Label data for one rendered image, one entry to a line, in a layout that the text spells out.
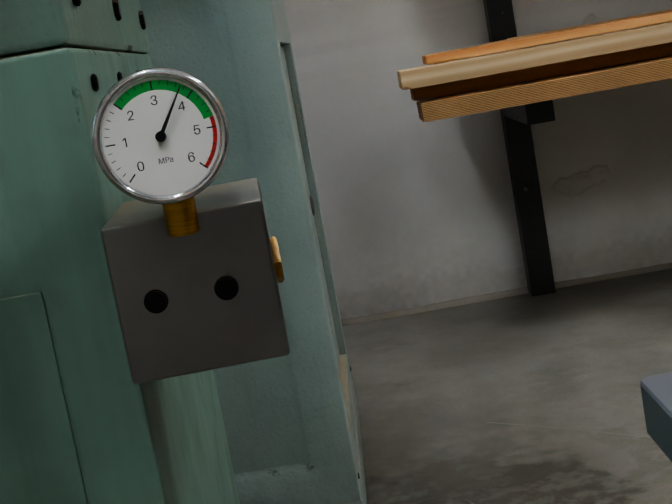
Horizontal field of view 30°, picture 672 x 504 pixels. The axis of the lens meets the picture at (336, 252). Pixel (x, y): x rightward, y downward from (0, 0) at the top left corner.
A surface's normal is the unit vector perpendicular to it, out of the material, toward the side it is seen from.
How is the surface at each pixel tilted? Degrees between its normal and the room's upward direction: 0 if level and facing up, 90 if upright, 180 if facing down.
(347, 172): 90
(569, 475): 0
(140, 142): 90
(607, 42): 90
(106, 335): 90
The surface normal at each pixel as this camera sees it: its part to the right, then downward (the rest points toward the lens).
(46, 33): 0.07, 0.15
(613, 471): -0.18, -0.97
